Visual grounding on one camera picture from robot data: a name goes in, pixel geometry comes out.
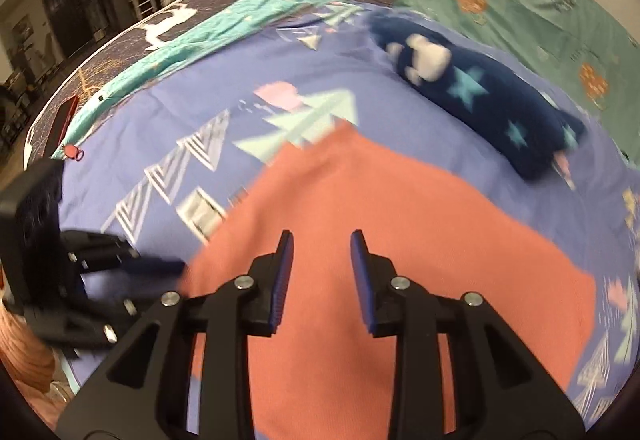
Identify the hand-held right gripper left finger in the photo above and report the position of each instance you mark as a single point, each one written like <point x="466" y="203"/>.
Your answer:
<point x="285" y="280"/>

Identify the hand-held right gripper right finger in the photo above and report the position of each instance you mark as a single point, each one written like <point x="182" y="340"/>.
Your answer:
<point x="359" y="280"/>

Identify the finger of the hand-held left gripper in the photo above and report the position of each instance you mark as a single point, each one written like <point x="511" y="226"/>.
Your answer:
<point x="85" y="325"/>
<point x="150" y="265"/>

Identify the pink knit sweater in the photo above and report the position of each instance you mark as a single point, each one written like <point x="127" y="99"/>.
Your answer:
<point x="400" y="200"/>

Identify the red key tag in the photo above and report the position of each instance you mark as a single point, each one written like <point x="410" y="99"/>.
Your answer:
<point x="74" y="153"/>

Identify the black red flat case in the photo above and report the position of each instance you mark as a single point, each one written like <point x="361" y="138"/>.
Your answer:
<point x="65" y="122"/>

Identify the purple printed bed sheet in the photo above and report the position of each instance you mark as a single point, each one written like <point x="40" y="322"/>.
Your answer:
<point x="175" y="110"/>

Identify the dark cabinet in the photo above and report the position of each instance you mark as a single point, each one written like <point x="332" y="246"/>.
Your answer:
<point x="70" y="15"/>

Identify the navy star print blanket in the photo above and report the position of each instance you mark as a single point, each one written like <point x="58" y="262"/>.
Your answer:
<point x="500" y="110"/>

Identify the teal quilt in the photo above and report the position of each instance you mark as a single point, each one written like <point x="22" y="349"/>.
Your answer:
<point x="225" y="20"/>

